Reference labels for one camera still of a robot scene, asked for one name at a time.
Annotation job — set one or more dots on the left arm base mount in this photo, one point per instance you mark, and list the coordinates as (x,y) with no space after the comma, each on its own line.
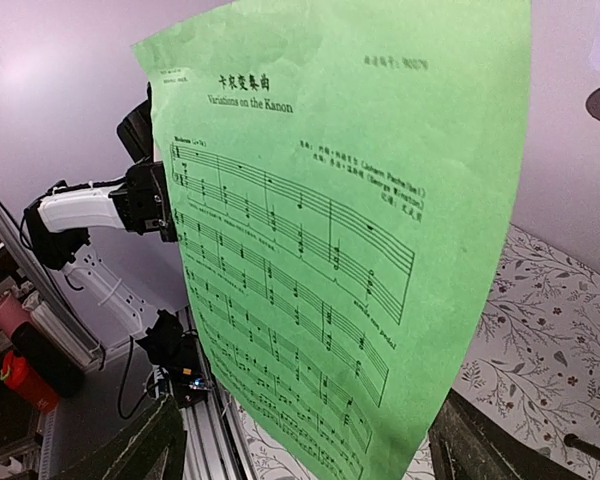
(175,352)

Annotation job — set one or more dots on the floral table mat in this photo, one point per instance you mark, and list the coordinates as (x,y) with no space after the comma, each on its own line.
(533,366)

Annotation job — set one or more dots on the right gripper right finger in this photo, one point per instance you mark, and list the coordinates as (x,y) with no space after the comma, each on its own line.
(466,444)

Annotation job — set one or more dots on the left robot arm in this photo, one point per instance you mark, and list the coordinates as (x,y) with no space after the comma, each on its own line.
(59,223)

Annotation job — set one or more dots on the red container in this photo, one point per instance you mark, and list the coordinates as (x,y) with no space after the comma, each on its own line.
(18,375)

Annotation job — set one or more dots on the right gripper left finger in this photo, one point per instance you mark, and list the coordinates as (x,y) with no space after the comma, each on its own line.
(91,444)

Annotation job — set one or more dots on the green paper sheet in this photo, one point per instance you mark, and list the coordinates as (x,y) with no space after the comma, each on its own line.
(342,176)

